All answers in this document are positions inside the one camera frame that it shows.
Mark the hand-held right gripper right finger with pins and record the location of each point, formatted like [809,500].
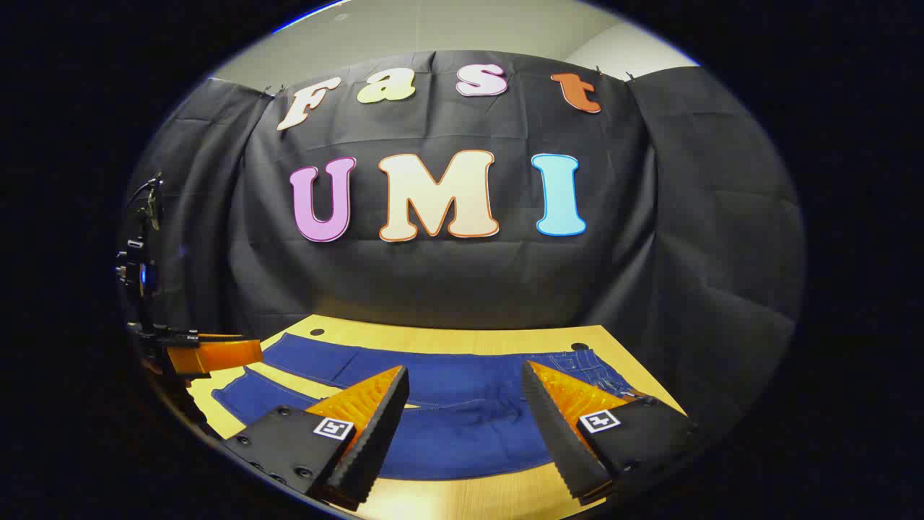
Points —
[559,440]

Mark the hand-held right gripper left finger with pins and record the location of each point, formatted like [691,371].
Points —
[379,426]

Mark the blue denim jeans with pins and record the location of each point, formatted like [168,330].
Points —
[462,433]

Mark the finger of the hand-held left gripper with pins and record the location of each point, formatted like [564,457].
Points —
[216,355]

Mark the black backdrop cloth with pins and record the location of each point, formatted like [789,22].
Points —
[447,282]

